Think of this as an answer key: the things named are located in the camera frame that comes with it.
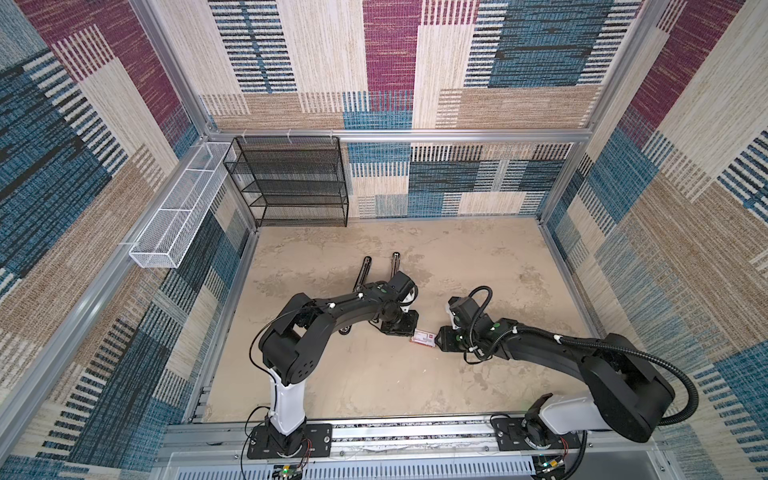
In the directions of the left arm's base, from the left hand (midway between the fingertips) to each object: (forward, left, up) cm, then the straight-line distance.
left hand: (417, 330), depth 89 cm
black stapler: (+20, +17, 0) cm, 26 cm away
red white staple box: (-2, -2, -2) cm, 3 cm away
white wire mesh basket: (+9, +60, +31) cm, 68 cm away
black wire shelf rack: (+53, +43, +14) cm, 69 cm away
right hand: (-4, -7, -2) cm, 8 cm away
